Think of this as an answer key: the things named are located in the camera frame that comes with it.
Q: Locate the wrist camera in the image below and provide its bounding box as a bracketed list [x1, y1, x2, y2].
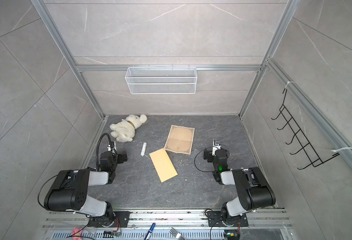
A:
[108, 141, 117, 154]
[213, 140, 221, 150]

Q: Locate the blue marker pen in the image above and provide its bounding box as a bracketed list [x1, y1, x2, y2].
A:
[144, 223, 156, 240]

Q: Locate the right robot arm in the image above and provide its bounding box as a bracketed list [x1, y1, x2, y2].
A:
[202, 146, 276, 228]

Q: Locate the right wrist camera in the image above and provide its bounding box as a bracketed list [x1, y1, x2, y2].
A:
[213, 140, 221, 150]

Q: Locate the black wire hook rack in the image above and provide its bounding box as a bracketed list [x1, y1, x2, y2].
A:
[271, 89, 340, 170]

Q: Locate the silver fork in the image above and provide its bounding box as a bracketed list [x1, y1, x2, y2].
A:
[170, 228, 185, 240]

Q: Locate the white glue stick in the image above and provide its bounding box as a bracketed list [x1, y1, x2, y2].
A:
[140, 142, 147, 157]

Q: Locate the white wire mesh basket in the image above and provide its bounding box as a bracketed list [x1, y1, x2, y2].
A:
[125, 67, 198, 95]

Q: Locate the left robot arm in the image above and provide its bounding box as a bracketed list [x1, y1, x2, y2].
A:
[38, 133, 130, 229]

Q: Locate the pink object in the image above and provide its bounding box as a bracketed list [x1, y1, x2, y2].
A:
[70, 228, 83, 240]

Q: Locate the yellow envelope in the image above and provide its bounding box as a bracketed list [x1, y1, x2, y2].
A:
[150, 149, 178, 183]

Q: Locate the white teddy bear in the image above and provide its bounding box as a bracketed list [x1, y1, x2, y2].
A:
[110, 115, 148, 143]

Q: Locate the beige letter paper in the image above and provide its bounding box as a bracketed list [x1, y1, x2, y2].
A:
[164, 125, 195, 155]

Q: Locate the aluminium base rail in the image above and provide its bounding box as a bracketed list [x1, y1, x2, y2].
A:
[37, 209, 296, 240]

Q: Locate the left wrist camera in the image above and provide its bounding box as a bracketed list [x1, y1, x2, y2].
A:
[108, 141, 117, 154]

